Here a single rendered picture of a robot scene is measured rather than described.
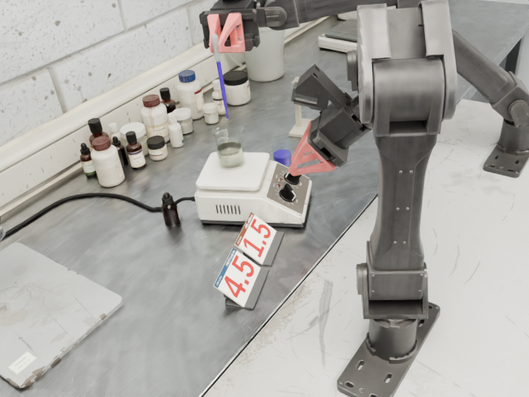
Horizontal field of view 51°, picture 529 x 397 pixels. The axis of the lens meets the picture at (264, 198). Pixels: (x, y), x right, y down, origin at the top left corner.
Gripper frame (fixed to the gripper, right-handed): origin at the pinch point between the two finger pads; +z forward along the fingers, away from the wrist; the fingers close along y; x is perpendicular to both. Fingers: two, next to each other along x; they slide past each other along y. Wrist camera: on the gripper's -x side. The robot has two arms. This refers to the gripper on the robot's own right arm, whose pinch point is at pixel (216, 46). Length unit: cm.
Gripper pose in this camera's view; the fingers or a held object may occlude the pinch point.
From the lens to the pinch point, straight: 95.3
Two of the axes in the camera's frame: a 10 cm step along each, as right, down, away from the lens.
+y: 9.7, 0.3, -2.3
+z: -2.1, 5.8, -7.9
